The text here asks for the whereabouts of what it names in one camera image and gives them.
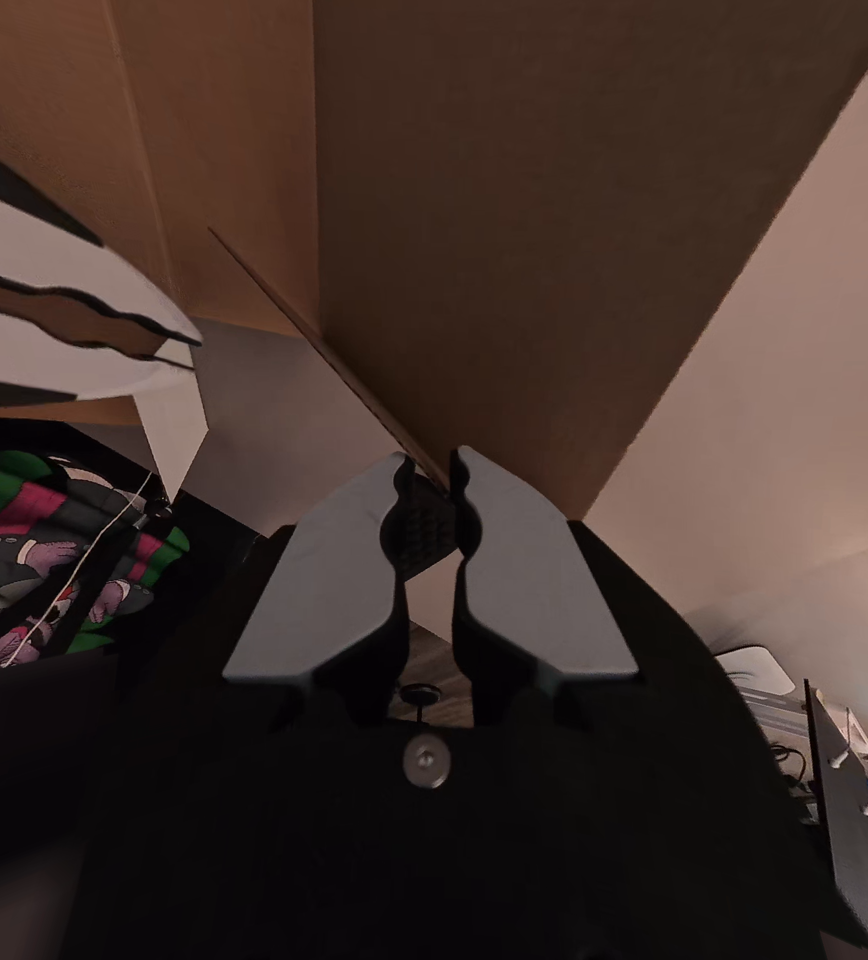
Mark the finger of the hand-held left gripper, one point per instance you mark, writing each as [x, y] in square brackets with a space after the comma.
[66, 255]
[43, 360]

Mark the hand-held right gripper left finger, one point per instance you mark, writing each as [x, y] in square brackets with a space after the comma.
[321, 585]

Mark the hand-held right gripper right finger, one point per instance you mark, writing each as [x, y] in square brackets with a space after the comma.
[546, 592]

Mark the white and brown cardboard box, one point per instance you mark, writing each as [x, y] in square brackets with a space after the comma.
[479, 225]

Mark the white device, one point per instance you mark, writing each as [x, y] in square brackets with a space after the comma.
[768, 671]

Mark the grey panel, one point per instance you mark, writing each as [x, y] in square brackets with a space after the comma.
[846, 825]

